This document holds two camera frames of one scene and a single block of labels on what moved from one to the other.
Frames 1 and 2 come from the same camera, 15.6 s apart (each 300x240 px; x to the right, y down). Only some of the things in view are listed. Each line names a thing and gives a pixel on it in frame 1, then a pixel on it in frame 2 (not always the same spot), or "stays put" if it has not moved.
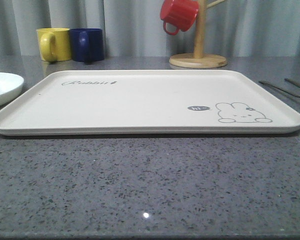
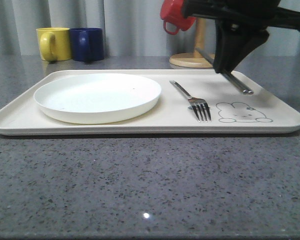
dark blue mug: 87,44 stays put
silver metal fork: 279,88 to 200,107
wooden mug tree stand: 198,59 stays put
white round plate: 4,87 to 97,98
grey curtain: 134,28 stays put
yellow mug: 54,44 stays put
